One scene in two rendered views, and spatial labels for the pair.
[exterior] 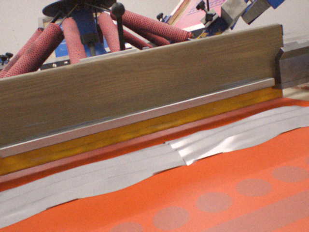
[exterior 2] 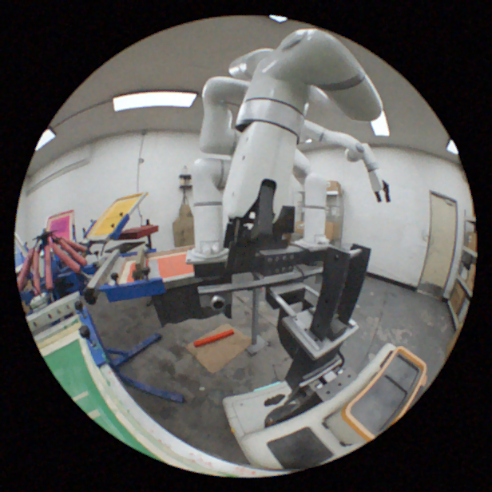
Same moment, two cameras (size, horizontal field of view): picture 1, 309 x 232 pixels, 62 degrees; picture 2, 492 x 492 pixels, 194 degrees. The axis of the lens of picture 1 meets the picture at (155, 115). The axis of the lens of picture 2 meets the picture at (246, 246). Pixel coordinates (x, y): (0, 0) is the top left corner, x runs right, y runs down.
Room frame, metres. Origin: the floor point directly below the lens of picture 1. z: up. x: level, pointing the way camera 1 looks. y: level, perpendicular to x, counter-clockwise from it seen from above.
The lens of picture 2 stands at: (-0.01, 0.88, 1.28)
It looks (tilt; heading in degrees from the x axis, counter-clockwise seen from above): 14 degrees down; 249
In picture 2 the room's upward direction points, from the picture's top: straight up
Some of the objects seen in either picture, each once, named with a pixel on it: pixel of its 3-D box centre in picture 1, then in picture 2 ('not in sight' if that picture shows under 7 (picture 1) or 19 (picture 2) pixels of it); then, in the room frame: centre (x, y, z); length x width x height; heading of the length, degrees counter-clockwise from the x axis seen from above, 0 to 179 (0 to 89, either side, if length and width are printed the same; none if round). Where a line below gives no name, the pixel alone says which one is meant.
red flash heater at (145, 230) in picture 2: not in sight; (136, 232); (0.73, -1.16, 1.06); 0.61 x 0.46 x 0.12; 74
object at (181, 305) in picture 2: not in sight; (192, 300); (0.01, 0.12, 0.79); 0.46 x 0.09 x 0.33; 14
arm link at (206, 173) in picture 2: not in sight; (211, 181); (-0.09, 0.38, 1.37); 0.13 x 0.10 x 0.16; 5
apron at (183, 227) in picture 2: not in sight; (185, 221); (0.04, -2.07, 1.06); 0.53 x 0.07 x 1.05; 14
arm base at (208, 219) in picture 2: not in sight; (208, 230); (-0.08, 0.40, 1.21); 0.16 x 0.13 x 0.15; 86
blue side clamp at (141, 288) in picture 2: not in sight; (133, 289); (0.28, 0.28, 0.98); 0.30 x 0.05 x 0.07; 14
